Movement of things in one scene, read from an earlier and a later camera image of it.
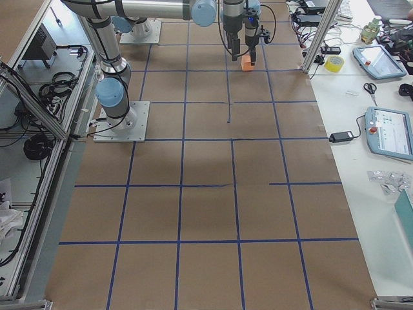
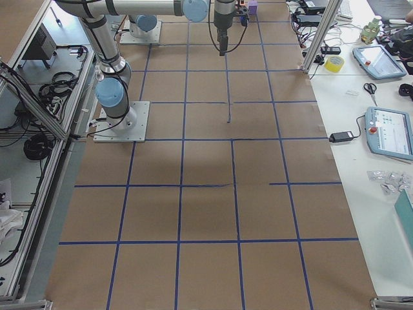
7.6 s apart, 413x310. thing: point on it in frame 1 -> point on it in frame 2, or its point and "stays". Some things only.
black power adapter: x=341 y=136 stays
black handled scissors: x=372 y=88 stays
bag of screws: x=390 y=182 stays
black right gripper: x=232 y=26 -> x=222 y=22
